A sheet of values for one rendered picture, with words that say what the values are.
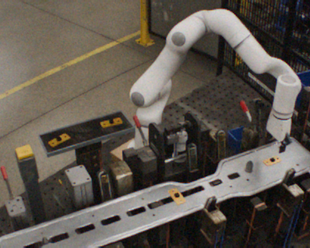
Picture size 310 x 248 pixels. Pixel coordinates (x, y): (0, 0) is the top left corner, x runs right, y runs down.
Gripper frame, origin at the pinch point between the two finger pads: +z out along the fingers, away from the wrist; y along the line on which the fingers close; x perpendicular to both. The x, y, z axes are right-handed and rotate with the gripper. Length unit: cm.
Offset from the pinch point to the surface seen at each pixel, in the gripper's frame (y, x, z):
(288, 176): 17.9, -7.4, 0.1
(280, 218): 20.5, -7.8, 21.4
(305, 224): 23.2, 6.4, 30.1
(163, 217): 7, -56, 10
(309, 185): 18.4, 7.1, 11.1
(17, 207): -15, -105, 4
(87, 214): -6, -81, 10
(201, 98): -92, 23, 40
